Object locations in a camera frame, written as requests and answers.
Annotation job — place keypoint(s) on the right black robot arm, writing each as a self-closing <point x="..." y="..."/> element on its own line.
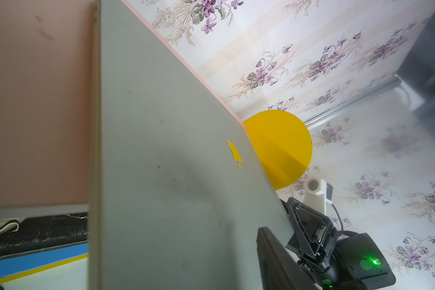
<point x="362" y="264"/>

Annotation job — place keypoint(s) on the black book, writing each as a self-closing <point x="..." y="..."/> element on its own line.
<point x="29" y="235"/>

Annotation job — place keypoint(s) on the silver laptop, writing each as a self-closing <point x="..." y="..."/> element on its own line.
<point x="177" y="191"/>

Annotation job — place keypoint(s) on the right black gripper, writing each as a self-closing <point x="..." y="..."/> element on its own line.
<point x="314" y="239"/>

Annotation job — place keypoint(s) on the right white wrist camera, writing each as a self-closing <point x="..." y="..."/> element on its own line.
<point x="318" y="194"/>

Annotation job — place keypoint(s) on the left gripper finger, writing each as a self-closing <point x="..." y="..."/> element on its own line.
<point x="278" y="269"/>

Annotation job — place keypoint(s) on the aluminium frame rail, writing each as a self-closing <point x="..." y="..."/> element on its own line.
<point x="370" y="92"/>

